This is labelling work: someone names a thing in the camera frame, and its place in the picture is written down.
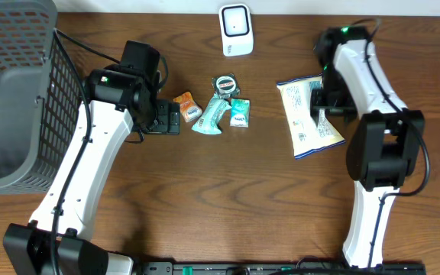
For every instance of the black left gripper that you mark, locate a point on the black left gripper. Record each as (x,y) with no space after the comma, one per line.
(164,126)

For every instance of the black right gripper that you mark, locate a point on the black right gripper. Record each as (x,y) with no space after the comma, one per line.
(347,108)

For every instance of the orange snack pack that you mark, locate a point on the orange snack pack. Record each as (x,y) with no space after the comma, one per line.
(188,107)

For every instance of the light green pack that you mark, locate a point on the light green pack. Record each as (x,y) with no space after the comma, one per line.
(208,122)

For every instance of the yellow snack bag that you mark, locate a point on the yellow snack bag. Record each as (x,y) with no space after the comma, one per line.
(308,136)

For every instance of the small teal tissue pack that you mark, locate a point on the small teal tissue pack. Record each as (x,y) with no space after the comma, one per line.
(240,110)

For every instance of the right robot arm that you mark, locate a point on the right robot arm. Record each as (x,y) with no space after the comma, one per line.
(387,157)

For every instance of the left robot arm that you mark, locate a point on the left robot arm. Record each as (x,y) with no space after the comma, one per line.
(117,101)

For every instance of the white barcode scanner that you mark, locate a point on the white barcode scanner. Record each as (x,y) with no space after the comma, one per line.
(236,30)

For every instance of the dark grey plastic basket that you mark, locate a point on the dark grey plastic basket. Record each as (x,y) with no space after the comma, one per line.
(39,97)

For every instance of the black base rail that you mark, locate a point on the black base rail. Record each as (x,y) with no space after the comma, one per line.
(310,267)

